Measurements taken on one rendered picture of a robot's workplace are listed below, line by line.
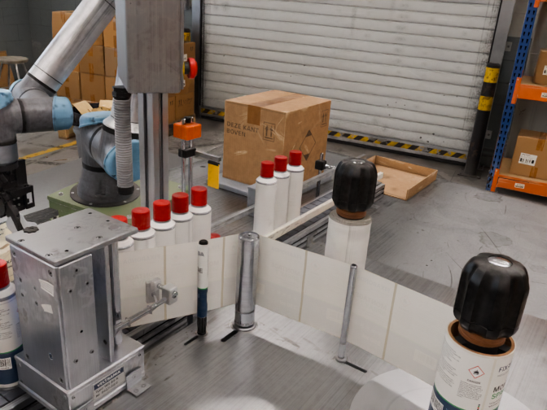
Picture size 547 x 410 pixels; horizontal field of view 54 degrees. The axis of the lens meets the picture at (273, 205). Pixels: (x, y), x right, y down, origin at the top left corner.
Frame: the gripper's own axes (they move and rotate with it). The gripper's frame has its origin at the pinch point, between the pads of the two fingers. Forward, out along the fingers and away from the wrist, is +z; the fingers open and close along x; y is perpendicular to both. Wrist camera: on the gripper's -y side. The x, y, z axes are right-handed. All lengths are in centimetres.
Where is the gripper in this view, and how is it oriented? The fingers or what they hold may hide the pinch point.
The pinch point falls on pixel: (2, 247)
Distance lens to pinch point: 137.4
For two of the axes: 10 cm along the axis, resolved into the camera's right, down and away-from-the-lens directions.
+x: -9.1, -2.1, 3.7
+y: 4.2, -3.0, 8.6
